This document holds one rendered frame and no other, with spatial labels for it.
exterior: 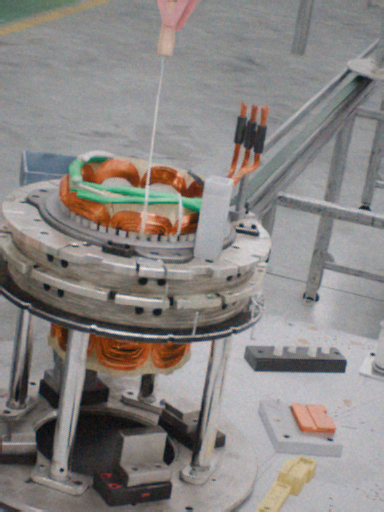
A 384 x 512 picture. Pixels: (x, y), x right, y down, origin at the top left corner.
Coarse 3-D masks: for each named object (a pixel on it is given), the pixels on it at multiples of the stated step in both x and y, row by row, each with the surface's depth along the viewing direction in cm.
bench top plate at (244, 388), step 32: (288, 320) 220; (0, 352) 191; (192, 352) 202; (352, 352) 211; (160, 384) 189; (192, 384) 191; (256, 384) 194; (288, 384) 196; (320, 384) 198; (352, 384) 200; (224, 416) 183; (256, 416) 184; (352, 416) 189; (256, 448) 175; (352, 448) 180; (256, 480) 167; (320, 480) 170; (352, 480) 171
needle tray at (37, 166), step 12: (24, 156) 185; (36, 156) 189; (48, 156) 189; (60, 156) 189; (72, 156) 189; (24, 168) 180; (36, 168) 189; (48, 168) 189; (60, 168) 190; (192, 168) 193; (24, 180) 179; (36, 180) 179; (48, 180) 179
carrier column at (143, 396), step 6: (144, 378) 175; (150, 378) 175; (156, 378) 175; (144, 384) 175; (150, 384) 175; (156, 384) 176; (144, 390) 176; (150, 390) 175; (156, 390) 176; (138, 396) 177; (144, 396) 176; (150, 396) 176; (144, 402) 176; (150, 402) 176
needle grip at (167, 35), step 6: (168, 6) 149; (174, 6) 149; (162, 24) 149; (162, 30) 149; (168, 30) 149; (174, 30) 149; (162, 36) 149; (168, 36) 149; (174, 36) 149; (162, 42) 149; (168, 42) 149; (174, 42) 150; (162, 48) 149; (168, 48) 149; (162, 54) 149; (168, 54) 149
